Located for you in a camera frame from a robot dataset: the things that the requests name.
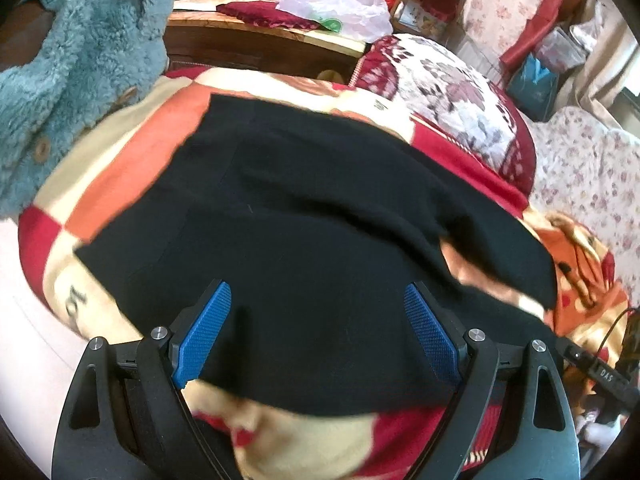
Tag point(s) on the orange red patterned blanket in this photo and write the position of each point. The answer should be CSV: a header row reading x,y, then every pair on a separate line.
x,y
114,163

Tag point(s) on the wooden desk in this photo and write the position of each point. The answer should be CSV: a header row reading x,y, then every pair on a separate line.
x,y
196,33

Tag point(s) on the dark red cushion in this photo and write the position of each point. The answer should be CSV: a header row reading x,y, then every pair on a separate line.
x,y
265,14

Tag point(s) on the red white floral pillow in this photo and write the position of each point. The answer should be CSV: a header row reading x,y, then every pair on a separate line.
x,y
435,84

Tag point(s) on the clear plastic container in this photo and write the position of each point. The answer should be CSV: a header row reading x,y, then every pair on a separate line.
x,y
559,52

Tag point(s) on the white plastic bag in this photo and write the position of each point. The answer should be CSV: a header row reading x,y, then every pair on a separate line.
x,y
361,20

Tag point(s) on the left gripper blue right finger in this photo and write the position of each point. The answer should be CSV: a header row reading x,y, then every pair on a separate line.
x,y
539,431

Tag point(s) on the red cloth bag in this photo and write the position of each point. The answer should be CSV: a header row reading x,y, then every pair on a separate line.
x,y
548,15

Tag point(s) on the teal fleece jacket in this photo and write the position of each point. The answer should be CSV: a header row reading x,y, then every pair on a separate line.
x,y
96,56

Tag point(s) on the black pants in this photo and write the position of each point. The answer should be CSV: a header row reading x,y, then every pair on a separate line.
x,y
318,224

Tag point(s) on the blue shopping bag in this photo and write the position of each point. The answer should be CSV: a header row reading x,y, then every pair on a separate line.
x,y
533,89

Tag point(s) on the pink floral bed sheet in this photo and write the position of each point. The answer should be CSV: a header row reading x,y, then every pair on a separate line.
x,y
591,173

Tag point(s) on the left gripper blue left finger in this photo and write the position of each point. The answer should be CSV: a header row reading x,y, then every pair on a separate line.
x,y
125,416

